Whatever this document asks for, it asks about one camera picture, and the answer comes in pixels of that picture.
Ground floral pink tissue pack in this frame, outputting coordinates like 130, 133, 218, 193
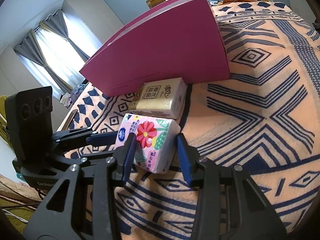
114, 113, 181, 174

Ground beige tissue pack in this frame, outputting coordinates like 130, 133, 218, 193
129, 77, 187, 120

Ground black smartphone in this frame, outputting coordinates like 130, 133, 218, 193
60, 109, 78, 131

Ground clothes pile on windowsill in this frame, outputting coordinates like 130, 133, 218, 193
60, 83, 87, 109

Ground mustard yellow garment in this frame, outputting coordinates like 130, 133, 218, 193
0, 95, 13, 148

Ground orange patterned blanket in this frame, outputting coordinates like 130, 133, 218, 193
69, 1, 319, 239

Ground grey curtains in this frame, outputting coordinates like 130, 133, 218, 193
14, 9, 101, 100

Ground pink cardboard storage box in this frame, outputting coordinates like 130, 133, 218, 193
80, 0, 230, 96

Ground black tracking camera left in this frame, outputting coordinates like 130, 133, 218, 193
4, 86, 53, 165

